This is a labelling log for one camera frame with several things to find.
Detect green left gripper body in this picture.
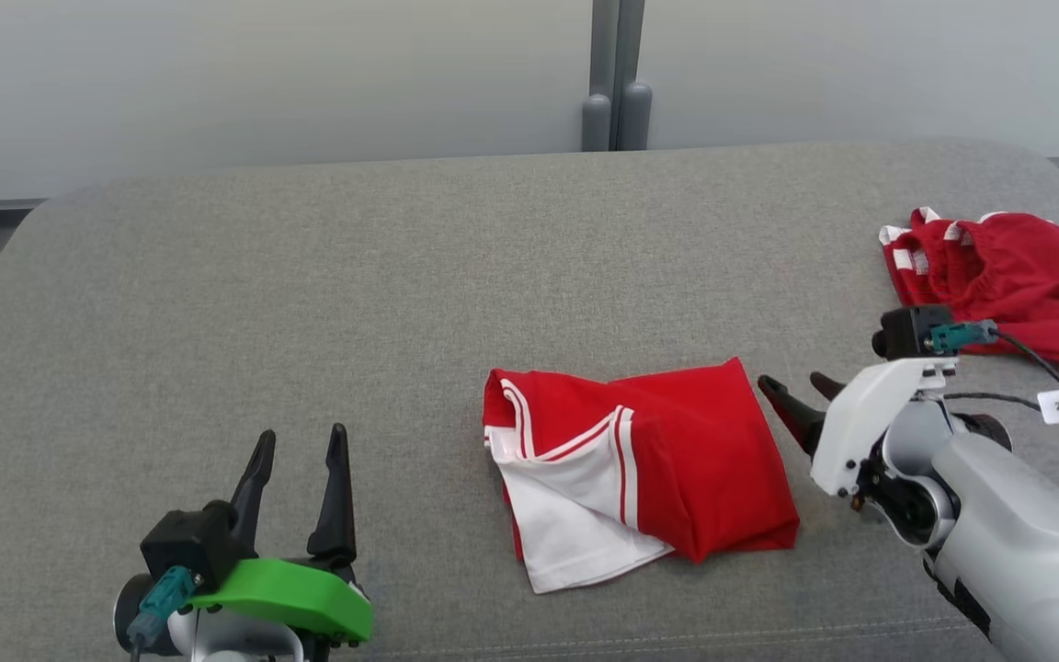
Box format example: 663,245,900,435
185,556,374,645

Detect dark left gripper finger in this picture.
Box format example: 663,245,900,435
229,429,278,553
307,423,358,571

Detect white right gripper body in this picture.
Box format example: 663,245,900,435
810,357,961,497

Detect red Bulls 23 jersey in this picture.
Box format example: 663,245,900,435
482,357,802,595

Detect red shorts white stripes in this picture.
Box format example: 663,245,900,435
879,208,1059,371

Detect grey fabric sofa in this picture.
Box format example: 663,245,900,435
0,138,1059,662

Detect black cable teal plug right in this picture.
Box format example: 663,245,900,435
929,320,1059,447

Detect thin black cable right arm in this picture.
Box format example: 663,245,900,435
943,392,1059,513

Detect grey vertical partition frame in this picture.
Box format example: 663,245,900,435
591,0,646,97

